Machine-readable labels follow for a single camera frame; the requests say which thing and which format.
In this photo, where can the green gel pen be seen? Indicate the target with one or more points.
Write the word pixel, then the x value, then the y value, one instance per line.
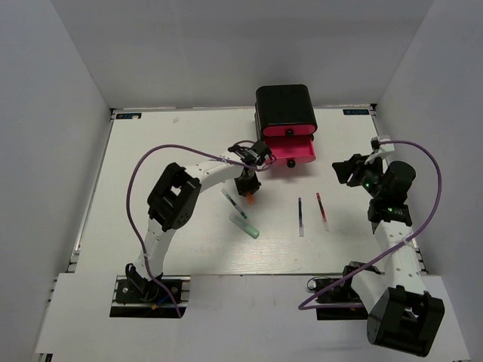
pixel 234 203

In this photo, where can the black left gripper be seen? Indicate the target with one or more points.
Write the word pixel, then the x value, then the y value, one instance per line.
pixel 253 186

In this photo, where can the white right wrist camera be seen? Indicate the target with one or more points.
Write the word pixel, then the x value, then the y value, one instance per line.
pixel 382 147

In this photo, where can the green highlighter pen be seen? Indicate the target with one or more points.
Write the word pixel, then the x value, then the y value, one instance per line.
pixel 244 226

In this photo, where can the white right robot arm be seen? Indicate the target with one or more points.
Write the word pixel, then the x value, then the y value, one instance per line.
pixel 402 314

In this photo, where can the pink top drawer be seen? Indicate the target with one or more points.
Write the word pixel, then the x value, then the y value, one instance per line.
pixel 289 130

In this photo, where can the purple gel pen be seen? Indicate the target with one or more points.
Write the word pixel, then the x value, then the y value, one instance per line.
pixel 300 217

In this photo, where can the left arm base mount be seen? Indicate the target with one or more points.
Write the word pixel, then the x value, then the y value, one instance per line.
pixel 129 302

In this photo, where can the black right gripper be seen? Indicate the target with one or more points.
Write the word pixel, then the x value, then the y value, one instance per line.
pixel 355 165

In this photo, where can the red gel pen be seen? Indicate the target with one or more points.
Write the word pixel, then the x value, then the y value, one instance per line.
pixel 322 210

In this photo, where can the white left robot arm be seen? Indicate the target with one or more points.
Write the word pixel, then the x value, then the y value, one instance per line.
pixel 171 204

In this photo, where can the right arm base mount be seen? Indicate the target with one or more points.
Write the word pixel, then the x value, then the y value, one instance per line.
pixel 339 295

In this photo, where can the black drawer cabinet shell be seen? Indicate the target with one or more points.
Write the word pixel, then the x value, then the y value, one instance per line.
pixel 283 104

